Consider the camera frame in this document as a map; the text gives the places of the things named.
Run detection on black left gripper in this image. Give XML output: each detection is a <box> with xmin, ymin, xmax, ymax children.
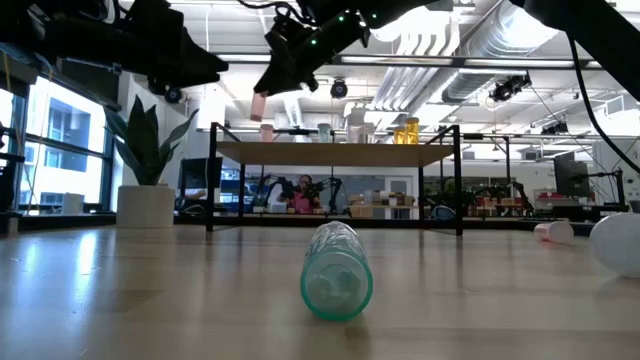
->
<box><xmin>107</xmin><ymin>0</ymin><xmax>229</xmax><ymax>90</ymax></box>

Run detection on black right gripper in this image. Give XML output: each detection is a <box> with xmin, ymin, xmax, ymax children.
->
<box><xmin>253</xmin><ymin>8</ymin><xmax>371</xmax><ymax>95</ymax></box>

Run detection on clear wide capsule bottle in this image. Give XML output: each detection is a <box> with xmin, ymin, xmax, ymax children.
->
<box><xmin>588</xmin><ymin>212</ymin><xmax>640</xmax><ymax>280</ymax></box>

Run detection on green snake plant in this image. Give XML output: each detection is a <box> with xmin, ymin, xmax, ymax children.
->
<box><xmin>104</xmin><ymin>94</ymin><xmax>200</xmax><ymax>187</ymax></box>

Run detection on black computer monitor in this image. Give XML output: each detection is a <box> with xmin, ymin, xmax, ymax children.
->
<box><xmin>178</xmin><ymin>156</ymin><xmax>224</xmax><ymax>190</ymax></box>
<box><xmin>553</xmin><ymin>151</ymin><xmax>593</xmax><ymax>199</ymax></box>

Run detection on person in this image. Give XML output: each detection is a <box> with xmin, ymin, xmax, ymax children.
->
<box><xmin>277</xmin><ymin>173</ymin><xmax>324</xmax><ymax>215</ymax></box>

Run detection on white plant pot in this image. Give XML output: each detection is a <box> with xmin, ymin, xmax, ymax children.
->
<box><xmin>116</xmin><ymin>184</ymin><xmax>176</xmax><ymax>230</ymax></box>

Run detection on small white container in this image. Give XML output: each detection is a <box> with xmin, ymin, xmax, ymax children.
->
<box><xmin>61</xmin><ymin>192</ymin><xmax>86</xmax><ymax>216</ymax></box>

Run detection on green translucent pill bottle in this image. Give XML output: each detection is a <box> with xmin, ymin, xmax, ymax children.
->
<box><xmin>299</xmin><ymin>220</ymin><xmax>375</xmax><ymax>323</ymax></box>

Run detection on wooden shelf black frame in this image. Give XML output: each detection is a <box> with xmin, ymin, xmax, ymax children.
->
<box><xmin>204</xmin><ymin>121</ymin><xmax>464</xmax><ymax>237</ymax></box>

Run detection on large window black frame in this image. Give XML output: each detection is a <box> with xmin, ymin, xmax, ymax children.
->
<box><xmin>0</xmin><ymin>74</ymin><xmax>115</xmax><ymax>214</ymax></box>

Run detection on black aluminium table frame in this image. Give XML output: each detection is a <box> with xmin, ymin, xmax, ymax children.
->
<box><xmin>0</xmin><ymin>212</ymin><xmax>640</xmax><ymax>244</ymax></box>

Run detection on silver ventilation duct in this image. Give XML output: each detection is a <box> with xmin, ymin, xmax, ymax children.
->
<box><xmin>442</xmin><ymin>0</ymin><xmax>561</xmax><ymax>104</ymax></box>

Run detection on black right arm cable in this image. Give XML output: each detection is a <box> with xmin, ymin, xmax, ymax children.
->
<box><xmin>566</xmin><ymin>29</ymin><xmax>640</xmax><ymax>174</ymax></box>

